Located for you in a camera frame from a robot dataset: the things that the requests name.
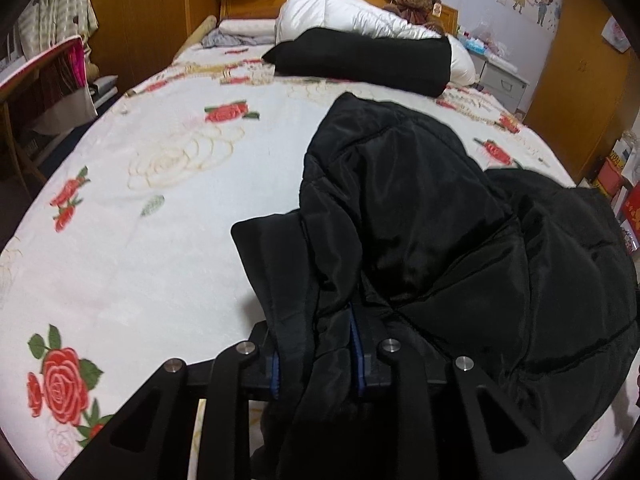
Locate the beige rolled mat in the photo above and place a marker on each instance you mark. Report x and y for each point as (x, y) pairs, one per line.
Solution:
(205, 30)

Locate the grey crumpled cloth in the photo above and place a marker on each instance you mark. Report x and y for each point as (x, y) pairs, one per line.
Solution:
(220, 39)

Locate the white duvet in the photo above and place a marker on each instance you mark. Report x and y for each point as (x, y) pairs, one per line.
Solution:
(340, 10)

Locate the patterned white curtain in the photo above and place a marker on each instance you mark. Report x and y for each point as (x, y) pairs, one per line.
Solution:
(60, 0)

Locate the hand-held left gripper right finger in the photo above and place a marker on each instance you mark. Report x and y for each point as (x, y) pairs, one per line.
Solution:
(357, 360)

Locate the pink bag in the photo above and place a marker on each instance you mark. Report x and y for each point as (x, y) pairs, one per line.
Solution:
(75, 65)

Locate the wooden wardrobe beside curtain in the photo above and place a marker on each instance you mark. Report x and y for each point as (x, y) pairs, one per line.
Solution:
(150, 10)

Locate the wooden wardrobe with sticker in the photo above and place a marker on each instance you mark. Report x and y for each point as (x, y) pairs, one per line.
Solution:
(575, 85)

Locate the white paper bag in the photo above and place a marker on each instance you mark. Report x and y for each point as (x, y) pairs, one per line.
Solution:
(625, 152)

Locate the black pillow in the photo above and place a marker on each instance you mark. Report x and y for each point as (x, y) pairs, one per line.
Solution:
(360, 55)

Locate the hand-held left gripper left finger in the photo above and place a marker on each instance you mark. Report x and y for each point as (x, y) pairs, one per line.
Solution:
(274, 375)

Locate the red cardboard box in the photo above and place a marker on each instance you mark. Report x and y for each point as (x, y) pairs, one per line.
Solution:
(632, 220)
(610, 177)

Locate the wooden chair with clothes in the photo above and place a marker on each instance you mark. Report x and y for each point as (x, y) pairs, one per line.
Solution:
(30, 67)

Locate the bed with floral sheet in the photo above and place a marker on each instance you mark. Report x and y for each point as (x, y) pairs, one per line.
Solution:
(175, 210)

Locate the black padded hooded jacket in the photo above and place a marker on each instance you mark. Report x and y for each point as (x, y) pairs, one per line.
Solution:
(425, 210)

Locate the white nightstand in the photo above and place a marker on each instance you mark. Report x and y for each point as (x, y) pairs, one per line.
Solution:
(500, 80)

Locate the blue tissue pack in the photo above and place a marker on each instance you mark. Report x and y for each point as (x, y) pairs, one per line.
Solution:
(474, 46)

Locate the brown teddy bear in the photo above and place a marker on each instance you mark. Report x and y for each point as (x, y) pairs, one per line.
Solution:
(415, 2)

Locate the beige pillow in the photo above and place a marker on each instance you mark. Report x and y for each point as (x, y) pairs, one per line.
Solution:
(245, 27)

